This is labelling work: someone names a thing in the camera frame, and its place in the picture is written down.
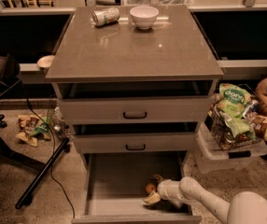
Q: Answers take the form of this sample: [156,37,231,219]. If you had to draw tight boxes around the bottom grey open drawer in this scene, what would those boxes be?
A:
[72,151,202,224]

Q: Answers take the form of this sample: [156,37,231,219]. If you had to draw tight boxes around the black power cable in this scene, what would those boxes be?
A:
[21,84,76,219]

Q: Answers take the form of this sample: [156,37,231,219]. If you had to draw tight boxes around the grey drawer cabinet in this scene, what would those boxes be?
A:
[45,5,225,224]

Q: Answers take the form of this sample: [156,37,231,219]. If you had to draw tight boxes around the tipped soda can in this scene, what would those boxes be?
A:
[91,7,119,27]

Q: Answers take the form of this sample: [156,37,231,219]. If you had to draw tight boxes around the clear plastic storage bin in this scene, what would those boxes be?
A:
[193,123,267,174]

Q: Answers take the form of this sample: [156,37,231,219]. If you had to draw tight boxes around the small wire basket floor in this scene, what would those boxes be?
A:
[47,106,71,140]

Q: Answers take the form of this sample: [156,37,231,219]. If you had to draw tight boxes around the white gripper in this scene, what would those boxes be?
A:
[143,174,183,209]

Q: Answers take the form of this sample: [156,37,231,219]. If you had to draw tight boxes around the brown snack bag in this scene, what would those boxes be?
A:
[246,112,267,141]

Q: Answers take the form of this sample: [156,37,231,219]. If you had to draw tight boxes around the wire basket of snacks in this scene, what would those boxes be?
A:
[207,85,261,150]

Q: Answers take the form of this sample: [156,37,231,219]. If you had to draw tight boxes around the snack bags on floor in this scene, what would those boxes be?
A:
[16,115,51,147]

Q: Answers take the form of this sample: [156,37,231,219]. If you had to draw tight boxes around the black stand legs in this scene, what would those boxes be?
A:
[0,77,70,209]

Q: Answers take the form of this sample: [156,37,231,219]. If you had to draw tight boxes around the middle grey drawer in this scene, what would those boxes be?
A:
[73,133,195,153]

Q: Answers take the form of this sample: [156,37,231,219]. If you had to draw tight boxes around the green dang chip bag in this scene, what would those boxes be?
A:
[217,83,256,140]

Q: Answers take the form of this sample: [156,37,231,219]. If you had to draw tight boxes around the small bowl on ledge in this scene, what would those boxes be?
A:
[37,55,54,69]

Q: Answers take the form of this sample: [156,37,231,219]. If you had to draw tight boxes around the small orange fruit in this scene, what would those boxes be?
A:
[145,183,156,194]

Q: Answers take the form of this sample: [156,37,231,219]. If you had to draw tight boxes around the white ceramic bowl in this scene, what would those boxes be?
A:
[130,6,159,29]

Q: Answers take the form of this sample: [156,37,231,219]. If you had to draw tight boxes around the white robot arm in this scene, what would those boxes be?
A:
[143,175,267,224]

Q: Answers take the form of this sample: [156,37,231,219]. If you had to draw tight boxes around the top grey drawer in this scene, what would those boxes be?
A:
[58,97,212,124]

